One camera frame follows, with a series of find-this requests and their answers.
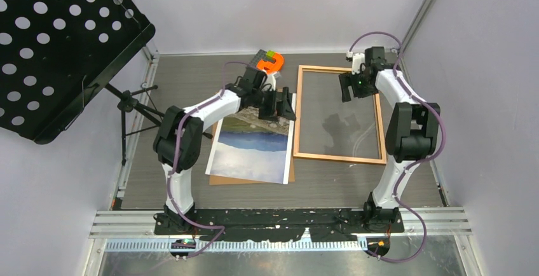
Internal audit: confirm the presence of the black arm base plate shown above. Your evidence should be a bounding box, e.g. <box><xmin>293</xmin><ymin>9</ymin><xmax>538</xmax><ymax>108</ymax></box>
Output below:
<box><xmin>153</xmin><ymin>208</ymin><xmax>404</xmax><ymax>242</ymax></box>

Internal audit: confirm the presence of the black perforated music stand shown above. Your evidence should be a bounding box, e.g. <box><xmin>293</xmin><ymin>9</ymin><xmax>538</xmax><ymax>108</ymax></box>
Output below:
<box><xmin>1</xmin><ymin>0</ymin><xmax>168</xmax><ymax>145</ymax></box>

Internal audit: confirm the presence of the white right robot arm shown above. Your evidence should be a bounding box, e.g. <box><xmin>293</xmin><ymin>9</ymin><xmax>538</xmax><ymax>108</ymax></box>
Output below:
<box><xmin>339</xmin><ymin>46</ymin><xmax>440</xmax><ymax>232</ymax></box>

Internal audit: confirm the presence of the green lego brick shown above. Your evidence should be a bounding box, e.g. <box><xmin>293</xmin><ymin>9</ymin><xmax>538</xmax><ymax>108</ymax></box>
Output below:
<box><xmin>265</xmin><ymin>50</ymin><xmax>276</xmax><ymax>61</ymax></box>

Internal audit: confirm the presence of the landscape photo print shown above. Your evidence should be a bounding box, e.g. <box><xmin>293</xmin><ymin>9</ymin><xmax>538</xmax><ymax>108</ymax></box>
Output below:
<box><xmin>205</xmin><ymin>93</ymin><xmax>297</xmax><ymax>186</ymax></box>

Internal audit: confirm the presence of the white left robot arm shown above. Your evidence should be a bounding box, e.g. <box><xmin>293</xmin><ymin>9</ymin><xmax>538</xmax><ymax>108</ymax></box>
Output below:
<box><xmin>153</xmin><ymin>66</ymin><xmax>296</xmax><ymax>234</ymax></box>

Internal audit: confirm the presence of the brown cardboard backing board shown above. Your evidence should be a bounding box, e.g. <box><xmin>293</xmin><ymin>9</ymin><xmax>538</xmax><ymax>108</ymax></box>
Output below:
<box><xmin>208</xmin><ymin>89</ymin><xmax>296</xmax><ymax>186</ymax></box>

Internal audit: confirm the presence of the grey lego baseplate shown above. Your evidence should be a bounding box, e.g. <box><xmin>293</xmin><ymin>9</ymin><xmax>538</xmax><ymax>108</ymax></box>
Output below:
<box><xmin>249</xmin><ymin>50</ymin><xmax>270</xmax><ymax>67</ymax></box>

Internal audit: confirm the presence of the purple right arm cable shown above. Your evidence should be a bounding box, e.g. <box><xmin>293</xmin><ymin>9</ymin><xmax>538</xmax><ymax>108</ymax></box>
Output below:
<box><xmin>348</xmin><ymin>31</ymin><xmax>447</xmax><ymax>263</ymax></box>

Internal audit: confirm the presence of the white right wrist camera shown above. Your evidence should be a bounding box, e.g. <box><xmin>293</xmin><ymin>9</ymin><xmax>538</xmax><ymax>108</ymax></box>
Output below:
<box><xmin>346</xmin><ymin>51</ymin><xmax>365</xmax><ymax>74</ymax></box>

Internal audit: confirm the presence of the aluminium rail with ruler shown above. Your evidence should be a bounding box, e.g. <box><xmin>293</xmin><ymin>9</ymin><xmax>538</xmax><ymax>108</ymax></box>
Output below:
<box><xmin>89</xmin><ymin>209</ymin><xmax>473</xmax><ymax>253</ymax></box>

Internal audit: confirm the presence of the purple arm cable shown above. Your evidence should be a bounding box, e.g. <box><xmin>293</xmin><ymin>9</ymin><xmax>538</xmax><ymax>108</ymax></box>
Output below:
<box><xmin>166</xmin><ymin>61</ymin><xmax>254</xmax><ymax>260</ymax></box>
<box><xmin>348</xmin><ymin>31</ymin><xmax>447</xmax><ymax>263</ymax></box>

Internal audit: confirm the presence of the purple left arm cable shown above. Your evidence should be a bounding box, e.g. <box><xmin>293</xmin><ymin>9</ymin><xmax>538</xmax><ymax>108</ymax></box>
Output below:
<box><xmin>166</xmin><ymin>61</ymin><xmax>254</xmax><ymax>260</ymax></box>

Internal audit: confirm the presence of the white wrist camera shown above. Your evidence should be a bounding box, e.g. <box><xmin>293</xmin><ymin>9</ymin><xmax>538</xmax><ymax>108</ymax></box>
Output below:
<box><xmin>262</xmin><ymin>72</ymin><xmax>281</xmax><ymax>92</ymax></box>
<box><xmin>346</xmin><ymin>51</ymin><xmax>365</xmax><ymax>74</ymax></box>

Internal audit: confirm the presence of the wooden picture frame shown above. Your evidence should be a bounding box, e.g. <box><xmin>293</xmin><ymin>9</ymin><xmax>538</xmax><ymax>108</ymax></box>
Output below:
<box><xmin>292</xmin><ymin>65</ymin><xmax>387</xmax><ymax>165</ymax></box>

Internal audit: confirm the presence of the transparent acrylic sheet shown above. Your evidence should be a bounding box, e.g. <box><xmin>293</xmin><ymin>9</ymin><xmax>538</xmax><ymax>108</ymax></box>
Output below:
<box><xmin>300</xmin><ymin>72</ymin><xmax>379</xmax><ymax>158</ymax></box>

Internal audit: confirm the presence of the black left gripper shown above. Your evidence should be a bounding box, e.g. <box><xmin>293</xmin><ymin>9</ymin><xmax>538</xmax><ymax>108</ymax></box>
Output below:
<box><xmin>251</xmin><ymin>87</ymin><xmax>295</xmax><ymax>123</ymax></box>

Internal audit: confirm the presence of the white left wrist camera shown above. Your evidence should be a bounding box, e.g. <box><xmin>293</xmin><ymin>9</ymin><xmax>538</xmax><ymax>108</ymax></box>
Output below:
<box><xmin>262</xmin><ymin>72</ymin><xmax>281</xmax><ymax>92</ymax></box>

